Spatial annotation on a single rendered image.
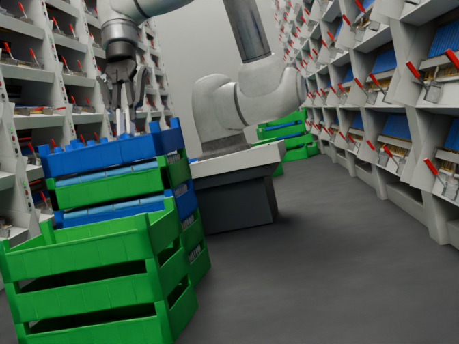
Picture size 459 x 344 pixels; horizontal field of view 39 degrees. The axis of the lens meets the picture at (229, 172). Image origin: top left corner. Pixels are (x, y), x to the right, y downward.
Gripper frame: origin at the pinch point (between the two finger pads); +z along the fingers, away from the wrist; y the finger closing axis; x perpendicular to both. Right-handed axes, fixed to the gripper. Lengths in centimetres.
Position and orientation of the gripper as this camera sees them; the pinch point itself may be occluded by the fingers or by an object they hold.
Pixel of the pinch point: (125, 123)
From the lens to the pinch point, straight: 157.3
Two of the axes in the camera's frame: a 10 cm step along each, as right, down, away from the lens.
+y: -9.6, 1.9, 2.0
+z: 1.1, 9.4, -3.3
